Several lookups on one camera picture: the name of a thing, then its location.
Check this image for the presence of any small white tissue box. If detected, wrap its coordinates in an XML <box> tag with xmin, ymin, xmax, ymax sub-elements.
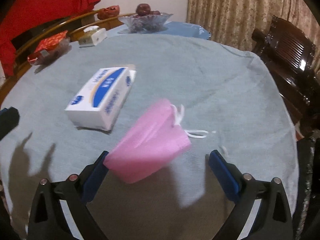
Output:
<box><xmin>78</xmin><ymin>25</ymin><xmax>107</xmax><ymax>48</ymax></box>

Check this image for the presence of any wooden curved chair back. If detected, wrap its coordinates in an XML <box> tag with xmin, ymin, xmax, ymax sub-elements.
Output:
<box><xmin>0</xmin><ymin>10</ymin><xmax>137</xmax><ymax>106</ymax></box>

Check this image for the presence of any dark red fruit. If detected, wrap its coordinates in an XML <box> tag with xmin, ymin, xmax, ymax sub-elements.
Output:
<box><xmin>136</xmin><ymin>3</ymin><xmax>151</xmax><ymax>16</ymax></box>

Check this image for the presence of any beige patterned curtain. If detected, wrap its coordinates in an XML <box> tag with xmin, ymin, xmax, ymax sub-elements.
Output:
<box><xmin>187</xmin><ymin>0</ymin><xmax>319</xmax><ymax>72</ymax></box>

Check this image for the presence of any black trash bag bin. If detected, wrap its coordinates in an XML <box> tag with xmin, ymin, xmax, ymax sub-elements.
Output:
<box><xmin>292</xmin><ymin>135</ymin><xmax>319</xmax><ymax>239</ymax></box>

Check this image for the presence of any pink face mask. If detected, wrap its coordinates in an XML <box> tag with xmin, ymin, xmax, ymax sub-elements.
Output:
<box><xmin>103</xmin><ymin>99</ymin><xmax>210</xmax><ymax>184</ymax></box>

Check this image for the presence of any grey-blue table cloth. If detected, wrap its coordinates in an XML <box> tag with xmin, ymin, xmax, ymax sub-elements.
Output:
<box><xmin>1</xmin><ymin>34</ymin><xmax>299</xmax><ymax>239</ymax></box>

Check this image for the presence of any dark wooden armchair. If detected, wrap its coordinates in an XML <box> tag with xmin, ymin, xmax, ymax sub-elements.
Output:
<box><xmin>252</xmin><ymin>16</ymin><xmax>319</xmax><ymax>136</ymax></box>

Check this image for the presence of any glass fruit bowl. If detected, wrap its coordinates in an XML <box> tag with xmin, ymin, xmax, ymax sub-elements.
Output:
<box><xmin>118</xmin><ymin>13</ymin><xmax>172</xmax><ymax>34</ymax></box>

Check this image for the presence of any white alcohol wipes box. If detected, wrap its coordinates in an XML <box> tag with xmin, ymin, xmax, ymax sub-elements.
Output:
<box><xmin>65</xmin><ymin>64</ymin><xmax>136</xmax><ymax>132</ymax></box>

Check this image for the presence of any red cloth on TV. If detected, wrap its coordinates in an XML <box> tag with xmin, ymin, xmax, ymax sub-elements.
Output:
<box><xmin>1</xmin><ymin>0</ymin><xmax>100</xmax><ymax>76</ymax></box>

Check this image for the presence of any red snack packet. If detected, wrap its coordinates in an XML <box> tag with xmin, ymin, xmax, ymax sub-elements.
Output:
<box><xmin>27</xmin><ymin>30</ymin><xmax>70</xmax><ymax>66</ymax></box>

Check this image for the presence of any blue plastic table cover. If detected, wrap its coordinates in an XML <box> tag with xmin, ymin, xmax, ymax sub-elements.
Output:
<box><xmin>107</xmin><ymin>21</ymin><xmax>212</xmax><ymax>40</ymax></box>

